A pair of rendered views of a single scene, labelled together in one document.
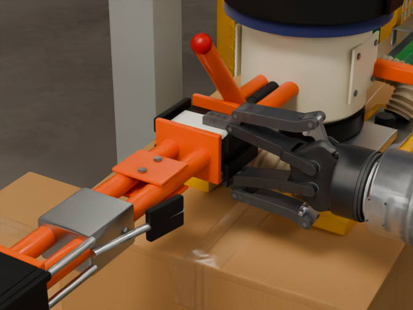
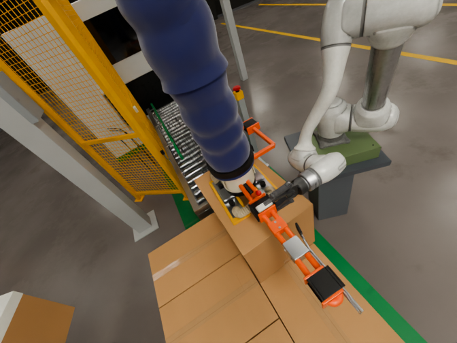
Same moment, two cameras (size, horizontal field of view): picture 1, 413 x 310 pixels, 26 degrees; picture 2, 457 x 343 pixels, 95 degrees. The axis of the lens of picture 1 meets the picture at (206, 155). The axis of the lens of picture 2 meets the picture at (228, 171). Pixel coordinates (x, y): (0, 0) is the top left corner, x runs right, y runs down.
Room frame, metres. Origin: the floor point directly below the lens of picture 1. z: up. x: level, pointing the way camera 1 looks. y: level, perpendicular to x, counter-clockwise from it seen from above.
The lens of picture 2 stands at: (0.56, 0.38, 1.85)
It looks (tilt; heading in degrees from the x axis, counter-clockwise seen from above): 44 degrees down; 320
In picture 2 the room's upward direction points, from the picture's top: 24 degrees counter-clockwise
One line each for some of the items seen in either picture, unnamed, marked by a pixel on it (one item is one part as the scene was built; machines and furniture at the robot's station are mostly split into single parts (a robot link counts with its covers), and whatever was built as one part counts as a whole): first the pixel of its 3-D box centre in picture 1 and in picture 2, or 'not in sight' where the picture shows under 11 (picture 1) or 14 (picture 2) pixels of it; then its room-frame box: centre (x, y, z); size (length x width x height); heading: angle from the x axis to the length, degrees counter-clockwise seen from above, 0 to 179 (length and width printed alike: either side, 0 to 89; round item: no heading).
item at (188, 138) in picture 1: (206, 137); (262, 207); (0.89, 0.00, 1.08); 0.10 x 0.08 x 0.06; 58
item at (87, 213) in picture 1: (87, 230); (295, 249); (0.71, 0.11, 1.08); 0.07 x 0.07 x 0.04; 58
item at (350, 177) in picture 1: (333, 176); (294, 188); (0.80, -0.13, 1.08); 0.09 x 0.07 x 0.08; 60
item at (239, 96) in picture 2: not in sight; (249, 135); (1.66, -1.04, 0.50); 0.07 x 0.07 x 1.00; 60
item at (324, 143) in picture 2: not in sight; (329, 132); (0.83, -0.79, 0.86); 0.22 x 0.18 x 0.06; 122
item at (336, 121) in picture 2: not in sight; (332, 116); (0.81, -0.77, 1.00); 0.18 x 0.16 x 0.22; 8
